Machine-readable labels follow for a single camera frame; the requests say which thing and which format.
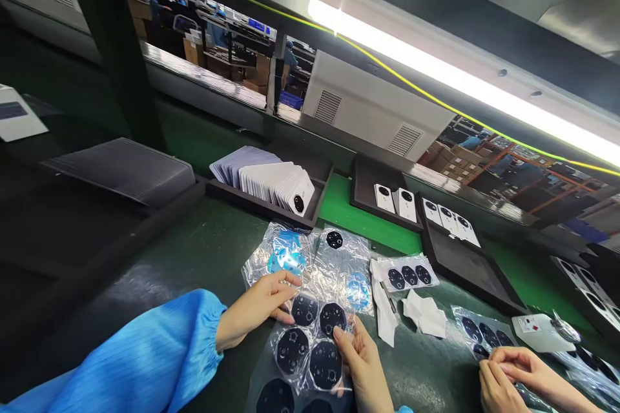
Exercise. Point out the person's left hand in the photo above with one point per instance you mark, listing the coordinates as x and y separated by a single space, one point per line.
252 309

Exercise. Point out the person's right hand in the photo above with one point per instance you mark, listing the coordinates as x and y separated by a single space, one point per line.
368 369

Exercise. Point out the person's right thumb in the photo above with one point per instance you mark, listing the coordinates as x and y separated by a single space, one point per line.
343 343

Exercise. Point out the person's right index finger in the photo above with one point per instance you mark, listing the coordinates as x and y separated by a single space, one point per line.
359 333

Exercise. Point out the person's left thumb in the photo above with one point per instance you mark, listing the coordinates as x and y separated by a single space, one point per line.
282 317

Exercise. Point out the person's left fingers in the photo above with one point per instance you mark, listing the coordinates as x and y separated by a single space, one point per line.
287 283

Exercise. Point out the large clear sheet of black covers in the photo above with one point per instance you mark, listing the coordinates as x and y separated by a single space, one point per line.
310 355

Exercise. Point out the clear bag of blue films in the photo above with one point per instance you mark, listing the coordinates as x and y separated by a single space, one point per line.
281 251

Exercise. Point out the white paper strip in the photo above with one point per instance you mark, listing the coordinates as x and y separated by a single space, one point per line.
386 311

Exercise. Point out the clear sheet with single black cover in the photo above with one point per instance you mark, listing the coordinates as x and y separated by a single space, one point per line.
339 263

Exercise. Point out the white wipe cloth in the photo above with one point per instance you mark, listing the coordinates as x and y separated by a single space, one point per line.
426 314

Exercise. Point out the sheet with three black covers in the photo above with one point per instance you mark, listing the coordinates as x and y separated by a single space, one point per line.
409 276

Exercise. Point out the black tray holding cover row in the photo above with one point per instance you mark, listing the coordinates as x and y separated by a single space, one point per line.
317 200

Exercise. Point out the row of white phone backs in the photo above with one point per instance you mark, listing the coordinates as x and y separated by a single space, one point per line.
271 179

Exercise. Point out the green belt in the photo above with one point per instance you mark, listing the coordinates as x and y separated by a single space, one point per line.
368 217

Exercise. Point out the long black tray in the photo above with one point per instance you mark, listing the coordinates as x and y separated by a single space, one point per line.
465 268

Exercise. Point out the small black tray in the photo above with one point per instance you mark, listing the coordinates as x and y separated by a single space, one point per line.
363 185

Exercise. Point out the small clear sheet of black covers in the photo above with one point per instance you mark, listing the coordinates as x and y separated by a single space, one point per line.
484 333

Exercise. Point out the white phone back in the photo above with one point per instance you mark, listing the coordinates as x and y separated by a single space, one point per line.
407 205
383 197
432 212
467 230
448 219

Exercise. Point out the white plastic dispenser bottle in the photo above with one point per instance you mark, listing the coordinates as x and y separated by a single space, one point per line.
537 333

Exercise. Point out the blue crate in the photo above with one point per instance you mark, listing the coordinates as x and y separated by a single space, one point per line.
290 101

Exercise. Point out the white vented machine box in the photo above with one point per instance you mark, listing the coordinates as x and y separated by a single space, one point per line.
368 108

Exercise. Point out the stack of cartons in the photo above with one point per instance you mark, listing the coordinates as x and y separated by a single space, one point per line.
453 161

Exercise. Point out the stack of black trays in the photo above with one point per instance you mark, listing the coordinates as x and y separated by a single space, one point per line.
121 168

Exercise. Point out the grey tray with round holes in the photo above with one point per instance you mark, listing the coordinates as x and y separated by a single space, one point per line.
591 287

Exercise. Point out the fluorescent tube lamp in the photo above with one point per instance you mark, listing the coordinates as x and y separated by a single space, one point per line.
436 64

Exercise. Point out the white device with screen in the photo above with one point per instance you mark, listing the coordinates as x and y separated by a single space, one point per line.
17 113

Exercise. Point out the dark metal frame post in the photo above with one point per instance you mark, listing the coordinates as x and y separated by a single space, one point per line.
116 45

